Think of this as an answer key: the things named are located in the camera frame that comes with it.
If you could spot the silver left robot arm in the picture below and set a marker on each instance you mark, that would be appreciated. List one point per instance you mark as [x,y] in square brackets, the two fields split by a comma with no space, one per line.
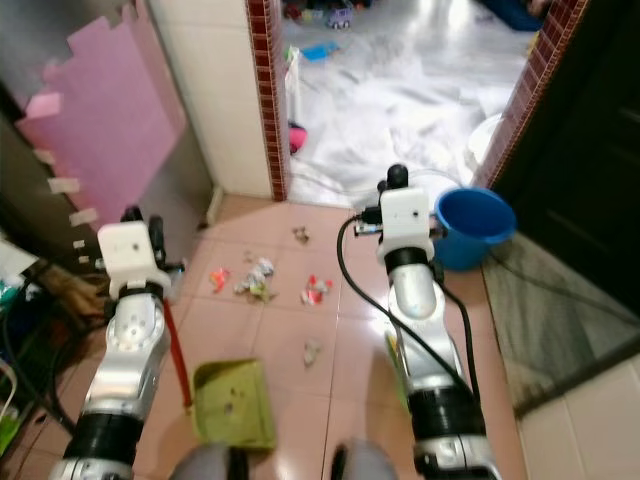
[125,345]

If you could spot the orange yellow toy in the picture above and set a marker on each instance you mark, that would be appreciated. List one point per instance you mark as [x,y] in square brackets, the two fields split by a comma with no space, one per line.
[532,45]

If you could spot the purple toy car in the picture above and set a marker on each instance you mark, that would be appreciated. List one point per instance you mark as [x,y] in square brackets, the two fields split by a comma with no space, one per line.
[339,17]

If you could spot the blue plastic bucket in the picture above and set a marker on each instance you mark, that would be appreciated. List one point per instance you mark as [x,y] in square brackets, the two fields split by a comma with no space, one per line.
[472,230]

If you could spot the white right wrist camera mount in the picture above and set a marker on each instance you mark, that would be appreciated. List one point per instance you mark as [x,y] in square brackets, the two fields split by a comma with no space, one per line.
[405,222]

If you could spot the white plastic bag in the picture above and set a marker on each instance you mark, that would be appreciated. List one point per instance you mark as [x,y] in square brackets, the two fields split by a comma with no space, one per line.
[15,262]

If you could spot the grey right robot leg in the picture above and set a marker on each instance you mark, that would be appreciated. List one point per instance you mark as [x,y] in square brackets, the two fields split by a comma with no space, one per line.
[365,462]

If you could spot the crumpled white grey wrapper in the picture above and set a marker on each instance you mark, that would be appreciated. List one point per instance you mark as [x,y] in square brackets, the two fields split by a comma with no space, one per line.
[256,280]

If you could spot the small red wrapper scrap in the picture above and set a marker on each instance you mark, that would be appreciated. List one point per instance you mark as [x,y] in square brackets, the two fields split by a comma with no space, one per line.
[219,278]

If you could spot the beige foam mat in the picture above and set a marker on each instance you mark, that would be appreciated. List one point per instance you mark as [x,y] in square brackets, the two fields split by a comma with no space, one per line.
[65,185]

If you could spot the grey robot leg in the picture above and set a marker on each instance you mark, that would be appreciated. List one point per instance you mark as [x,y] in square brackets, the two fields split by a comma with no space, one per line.
[205,465]
[365,462]

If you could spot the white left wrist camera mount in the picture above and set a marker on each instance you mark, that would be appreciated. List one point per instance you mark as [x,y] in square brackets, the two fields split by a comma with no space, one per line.
[130,255]

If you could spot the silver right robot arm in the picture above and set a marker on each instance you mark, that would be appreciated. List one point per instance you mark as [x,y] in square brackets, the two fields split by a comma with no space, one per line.
[412,295]

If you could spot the grey left robot leg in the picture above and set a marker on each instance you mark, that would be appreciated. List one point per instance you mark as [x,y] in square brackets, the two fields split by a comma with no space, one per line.
[205,465]

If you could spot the dark blue cloth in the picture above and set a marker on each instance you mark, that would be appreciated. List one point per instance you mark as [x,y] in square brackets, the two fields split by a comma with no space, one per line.
[515,10]

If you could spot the bright green plastic item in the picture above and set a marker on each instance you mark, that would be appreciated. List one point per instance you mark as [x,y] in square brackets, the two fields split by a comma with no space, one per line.
[8,430]

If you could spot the pink plastic object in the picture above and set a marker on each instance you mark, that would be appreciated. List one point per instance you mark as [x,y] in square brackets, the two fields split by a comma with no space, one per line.
[298,138]

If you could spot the pink foam mat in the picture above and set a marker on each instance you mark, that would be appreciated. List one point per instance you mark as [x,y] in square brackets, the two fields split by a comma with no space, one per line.
[110,125]

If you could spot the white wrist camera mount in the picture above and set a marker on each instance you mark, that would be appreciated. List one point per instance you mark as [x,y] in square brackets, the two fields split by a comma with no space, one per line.
[405,222]
[130,255]

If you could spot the red and white wrapper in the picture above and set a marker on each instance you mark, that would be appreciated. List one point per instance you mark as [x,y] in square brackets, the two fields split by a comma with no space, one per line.
[315,291]

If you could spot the brown paper bag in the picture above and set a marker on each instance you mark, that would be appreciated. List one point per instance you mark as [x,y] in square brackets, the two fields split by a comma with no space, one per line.
[72,290]

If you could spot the dark wooden door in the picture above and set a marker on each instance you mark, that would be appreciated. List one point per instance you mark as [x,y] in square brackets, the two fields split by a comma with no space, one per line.
[580,120]

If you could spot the small blue toy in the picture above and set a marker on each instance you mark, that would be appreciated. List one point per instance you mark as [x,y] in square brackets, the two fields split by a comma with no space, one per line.
[322,50]

